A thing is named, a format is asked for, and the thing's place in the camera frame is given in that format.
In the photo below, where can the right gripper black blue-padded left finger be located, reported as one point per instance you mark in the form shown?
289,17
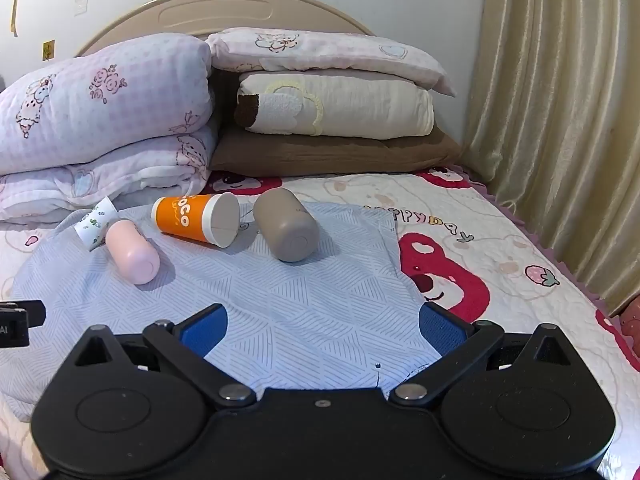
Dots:
184,346

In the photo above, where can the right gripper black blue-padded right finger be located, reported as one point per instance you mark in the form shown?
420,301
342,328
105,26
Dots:
462,347

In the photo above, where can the pink tumbler cup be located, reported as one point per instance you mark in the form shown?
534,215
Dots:
134,256

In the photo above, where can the small white patterned paper cup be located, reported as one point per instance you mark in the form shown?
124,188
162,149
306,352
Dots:
92,229

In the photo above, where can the orange paper cup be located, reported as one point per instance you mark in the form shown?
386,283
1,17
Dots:
210,219

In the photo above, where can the taupe tumbler cup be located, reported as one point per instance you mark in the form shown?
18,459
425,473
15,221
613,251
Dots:
288,228

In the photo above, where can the cartoon bear bedspread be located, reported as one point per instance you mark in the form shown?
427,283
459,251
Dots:
461,251

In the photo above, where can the light blue patterned cloth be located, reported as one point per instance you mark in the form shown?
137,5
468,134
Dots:
346,317

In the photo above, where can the brown pillow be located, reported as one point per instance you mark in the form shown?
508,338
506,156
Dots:
268,155

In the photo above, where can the folded pink white quilt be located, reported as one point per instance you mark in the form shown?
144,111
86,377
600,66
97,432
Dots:
130,117

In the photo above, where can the beige pleated curtain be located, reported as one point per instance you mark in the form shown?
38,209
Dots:
553,130

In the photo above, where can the cream embroidered pillow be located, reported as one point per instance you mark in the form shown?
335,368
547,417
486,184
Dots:
344,103

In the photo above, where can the pink floral top pillow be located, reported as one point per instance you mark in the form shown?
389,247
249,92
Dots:
245,49

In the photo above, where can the beige wooden headboard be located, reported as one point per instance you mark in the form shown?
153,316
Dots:
201,18

